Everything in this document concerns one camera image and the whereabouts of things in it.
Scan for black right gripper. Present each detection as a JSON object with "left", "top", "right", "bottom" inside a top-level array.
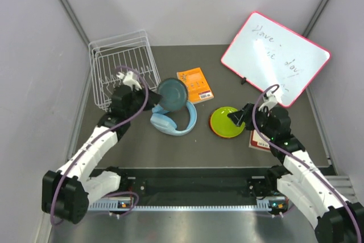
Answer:
[{"left": 227, "top": 102, "right": 276, "bottom": 139}]

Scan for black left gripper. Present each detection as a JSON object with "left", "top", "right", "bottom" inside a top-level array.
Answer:
[{"left": 125, "top": 83, "right": 163, "bottom": 118}]

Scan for lime green plate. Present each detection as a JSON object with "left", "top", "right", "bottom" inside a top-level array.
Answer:
[{"left": 210, "top": 106, "right": 246, "bottom": 138}]

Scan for teal blue plate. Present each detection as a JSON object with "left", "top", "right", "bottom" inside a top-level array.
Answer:
[{"left": 157, "top": 78, "right": 188, "bottom": 112}]

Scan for red floral plate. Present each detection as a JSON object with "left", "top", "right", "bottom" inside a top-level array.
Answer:
[{"left": 209, "top": 112, "right": 245, "bottom": 139}]

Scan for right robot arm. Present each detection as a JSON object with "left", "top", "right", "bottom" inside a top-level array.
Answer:
[{"left": 242, "top": 103, "right": 363, "bottom": 242}]

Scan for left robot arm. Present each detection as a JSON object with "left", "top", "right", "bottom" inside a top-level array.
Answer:
[{"left": 42, "top": 85, "right": 172, "bottom": 224}]

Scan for light blue headphones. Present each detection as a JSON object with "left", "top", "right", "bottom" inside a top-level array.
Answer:
[{"left": 150, "top": 101, "right": 197, "bottom": 137}]

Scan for red bordered book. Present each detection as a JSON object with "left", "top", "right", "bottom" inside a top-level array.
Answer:
[{"left": 249, "top": 130, "right": 270, "bottom": 152}]

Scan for orange paperback book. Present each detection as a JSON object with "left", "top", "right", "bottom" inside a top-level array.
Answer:
[{"left": 176, "top": 67, "right": 214, "bottom": 104}]

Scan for pink framed whiteboard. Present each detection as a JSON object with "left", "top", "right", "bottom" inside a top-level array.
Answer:
[{"left": 221, "top": 11, "right": 331, "bottom": 108}]

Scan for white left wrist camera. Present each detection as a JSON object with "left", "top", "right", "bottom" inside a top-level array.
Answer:
[{"left": 117, "top": 71, "right": 142, "bottom": 90}]

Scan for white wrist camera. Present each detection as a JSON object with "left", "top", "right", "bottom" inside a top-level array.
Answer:
[
  {"left": 258, "top": 91, "right": 278, "bottom": 113},
  {"left": 117, "top": 71, "right": 142, "bottom": 90}
]

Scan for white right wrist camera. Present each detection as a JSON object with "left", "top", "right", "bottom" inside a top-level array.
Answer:
[{"left": 258, "top": 91, "right": 278, "bottom": 113}]

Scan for white wire dish rack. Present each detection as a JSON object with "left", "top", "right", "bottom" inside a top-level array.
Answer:
[{"left": 88, "top": 30, "right": 161, "bottom": 110}]

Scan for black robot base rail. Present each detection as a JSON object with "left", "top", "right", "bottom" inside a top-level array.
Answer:
[{"left": 89, "top": 166, "right": 307, "bottom": 207}]

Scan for grey slotted cable duct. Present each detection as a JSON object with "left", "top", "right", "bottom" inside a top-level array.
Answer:
[{"left": 88, "top": 197, "right": 287, "bottom": 212}]

